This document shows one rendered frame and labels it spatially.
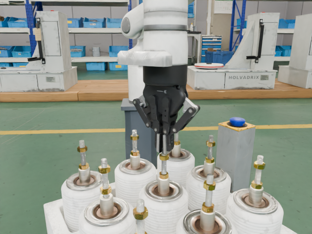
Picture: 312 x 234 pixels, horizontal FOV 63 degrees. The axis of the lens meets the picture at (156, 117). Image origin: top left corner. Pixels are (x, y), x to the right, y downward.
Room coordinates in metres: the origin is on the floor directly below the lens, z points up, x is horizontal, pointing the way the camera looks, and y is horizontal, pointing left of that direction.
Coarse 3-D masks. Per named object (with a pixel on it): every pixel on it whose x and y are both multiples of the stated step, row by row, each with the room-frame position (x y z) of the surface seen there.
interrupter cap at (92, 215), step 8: (96, 200) 0.40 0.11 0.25; (120, 200) 0.40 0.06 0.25; (88, 208) 0.37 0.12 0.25; (96, 208) 0.37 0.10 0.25; (120, 208) 0.37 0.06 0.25; (128, 208) 0.37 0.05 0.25; (88, 216) 0.35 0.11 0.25; (96, 216) 0.35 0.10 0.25; (104, 216) 0.36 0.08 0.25; (112, 216) 0.35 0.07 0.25; (120, 216) 0.35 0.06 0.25; (96, 224) 0.33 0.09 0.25; (104, 224) 0.33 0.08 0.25; (112, 224) 0.34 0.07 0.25
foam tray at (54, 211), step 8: (112, 184) 0.57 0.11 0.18; (112, 192) 0.55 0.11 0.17; (56, 200) 0.51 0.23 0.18; (48, 208) 0.47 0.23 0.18; (56, 208) 0.47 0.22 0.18; (48, 216) 0.45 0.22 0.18; (56, 216) 0.45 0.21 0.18; (64, 216) 0.49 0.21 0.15; (48, 224) 0.45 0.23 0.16; (56, 224) 0.42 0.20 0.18; (64, 224) 0.42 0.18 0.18; (136, 224) 0.46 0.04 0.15; (48, 232) 0.47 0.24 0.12; (56, 232) 0.40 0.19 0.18; (64, 232) 0.40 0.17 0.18; (280, 232) 0.40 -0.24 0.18; (288, 232) 0.40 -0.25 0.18
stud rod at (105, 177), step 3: (102, 159) 0.37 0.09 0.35; (105, 159) 0.37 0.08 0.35; (102, 162) 0.37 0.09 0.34; (105, 162) 0.37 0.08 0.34; (102, 165) 0.37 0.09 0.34; (105, 165) 0.37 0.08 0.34; (102, 174) 0.37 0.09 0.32; (105, 174) 0.37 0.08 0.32; (102, 177) 0.37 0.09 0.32; (105, 177) 0.37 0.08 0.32; (102, 180) 0.37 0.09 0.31; (105, 180) 0.37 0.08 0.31; (102, 183) 0.37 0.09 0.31; (105, 183) 0.37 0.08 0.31; (105, 186) 0.37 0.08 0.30; (108, 186) 0.37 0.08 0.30; (105, 195) 0.37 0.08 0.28; (108, 195) 0.37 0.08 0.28
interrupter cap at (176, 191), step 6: (156, 180) 0.46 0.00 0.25; (150, 186) 0.44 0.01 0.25; (156, 186) 0.45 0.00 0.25; (174, 186) 0.44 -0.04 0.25; (180, 186) 0.44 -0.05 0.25; (144, 192) 0.42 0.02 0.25; (150, 192) 0.42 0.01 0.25; (156, 192) 0.43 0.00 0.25; (174, 192) 0.42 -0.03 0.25; (180, 192) 0.42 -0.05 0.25; (150, 198) 0.40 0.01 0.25; (156, 198) 0.40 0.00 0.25; (162, 198) 0.40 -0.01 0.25; (168, 198) 0.40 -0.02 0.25; (174, 198) 0.40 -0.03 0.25
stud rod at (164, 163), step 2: (162, 154) 0.43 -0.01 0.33; (164, 154) 0.43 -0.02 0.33; (162, 162) 0.43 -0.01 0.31; (164, 162) 0.43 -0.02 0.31; (166, 162) 0.43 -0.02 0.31; (162, 164) 0.43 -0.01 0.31; (164, 164) 0.43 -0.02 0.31; (166, 164) 0.43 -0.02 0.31; (162, 166) 0.43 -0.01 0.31; (164, 166) 0.43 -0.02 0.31; (166, 166) 0.43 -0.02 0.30; (162, 168) 0.43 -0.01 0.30; (164, 168) 0.43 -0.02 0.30; (166, 168) 0.43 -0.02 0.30; (162, 170) 0.43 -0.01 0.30; (164, 170) 0.43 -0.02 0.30; (166, 170) 0.43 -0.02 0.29; (162, 172) 0.43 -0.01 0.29; (164, 172) 0.43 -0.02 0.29; (166, 172) 0.43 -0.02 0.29; (164, 174) 0.43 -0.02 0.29
